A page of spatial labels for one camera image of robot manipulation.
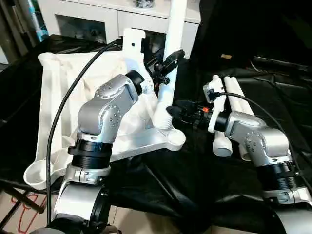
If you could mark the white plastic table top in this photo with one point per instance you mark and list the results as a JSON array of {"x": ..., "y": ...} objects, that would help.
[{"x": 63, "y": 97}]

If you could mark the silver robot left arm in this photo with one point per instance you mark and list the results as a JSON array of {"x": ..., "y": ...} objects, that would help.
[{"x": 102, "y": 109}]

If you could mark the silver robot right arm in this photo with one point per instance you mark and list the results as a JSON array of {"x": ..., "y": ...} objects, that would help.
[{"x": 258, "y": 136}]

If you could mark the small tan block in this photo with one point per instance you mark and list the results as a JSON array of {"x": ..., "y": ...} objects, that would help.
[{"x": 226, "y": 56}]

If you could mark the shiny object on cabinet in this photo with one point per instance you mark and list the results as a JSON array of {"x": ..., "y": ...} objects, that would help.
[{"x": 143, "y": 3}]

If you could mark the black mat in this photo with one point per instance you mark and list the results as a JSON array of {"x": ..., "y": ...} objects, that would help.
[{"x": 185, "y": 185}]

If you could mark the white cabinet with glass doors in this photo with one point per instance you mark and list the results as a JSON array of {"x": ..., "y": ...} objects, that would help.
[{"x": 97, "y": 12}]

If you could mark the black backdrop cloth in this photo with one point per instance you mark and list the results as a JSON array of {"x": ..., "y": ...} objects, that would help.
[{"x": 256, "y": 29}]

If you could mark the blue and white box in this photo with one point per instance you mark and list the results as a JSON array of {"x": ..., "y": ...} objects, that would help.
[{"x": 40, "y": 24}]

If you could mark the beige curtain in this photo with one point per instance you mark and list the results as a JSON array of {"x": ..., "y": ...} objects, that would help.
[{"x": 14, "y": 29}]

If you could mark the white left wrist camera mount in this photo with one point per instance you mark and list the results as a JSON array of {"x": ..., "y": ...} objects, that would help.
[{"x": 132, "y": 39}]

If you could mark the black metal frame bars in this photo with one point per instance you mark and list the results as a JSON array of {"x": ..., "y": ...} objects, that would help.
[{"x": 19, "y": 192}]

